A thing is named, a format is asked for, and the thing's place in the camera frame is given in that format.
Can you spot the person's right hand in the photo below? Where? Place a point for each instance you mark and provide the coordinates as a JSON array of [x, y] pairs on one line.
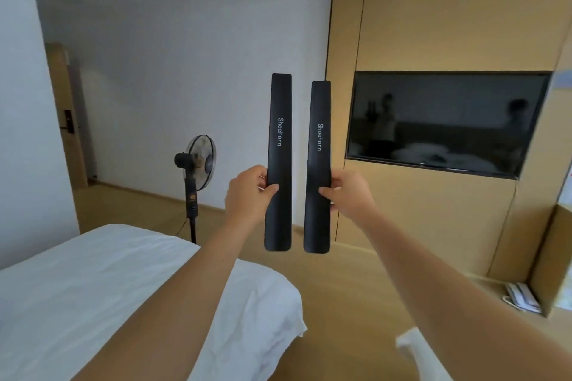
[[357, 197]]

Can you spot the person's left hand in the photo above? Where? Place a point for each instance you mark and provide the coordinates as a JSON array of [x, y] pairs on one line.
[[246, 197]]

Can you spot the long black shoe spoon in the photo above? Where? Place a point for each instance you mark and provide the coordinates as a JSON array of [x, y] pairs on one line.
[[279, 233], [318, 233]]

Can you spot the person's left forearm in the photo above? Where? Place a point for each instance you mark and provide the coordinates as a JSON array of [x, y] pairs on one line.
[[170, 313]]

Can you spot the person's right forearm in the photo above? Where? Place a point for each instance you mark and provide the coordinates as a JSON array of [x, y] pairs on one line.
[[447, 305]]

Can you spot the black standing fan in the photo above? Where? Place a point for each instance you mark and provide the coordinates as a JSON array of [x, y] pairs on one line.
[[192, 197]]

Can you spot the white bed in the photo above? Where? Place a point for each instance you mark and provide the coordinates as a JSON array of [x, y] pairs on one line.
[[415, 349], [67, 296]]

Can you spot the white desk telephone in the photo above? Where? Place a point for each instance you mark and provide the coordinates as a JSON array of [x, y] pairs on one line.
[[520, 298]]

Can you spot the wooden desk partition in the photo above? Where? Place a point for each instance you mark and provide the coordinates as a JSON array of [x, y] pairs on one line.
[[552, 260]]

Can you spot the wooden door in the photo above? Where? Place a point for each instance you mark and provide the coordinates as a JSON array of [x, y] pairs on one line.
[[62, 81]]

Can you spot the black wall television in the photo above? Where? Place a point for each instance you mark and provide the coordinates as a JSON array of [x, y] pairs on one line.
[[447, 117]]

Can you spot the wooden television wall panel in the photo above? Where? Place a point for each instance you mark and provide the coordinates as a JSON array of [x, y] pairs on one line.
[[424, 14]]

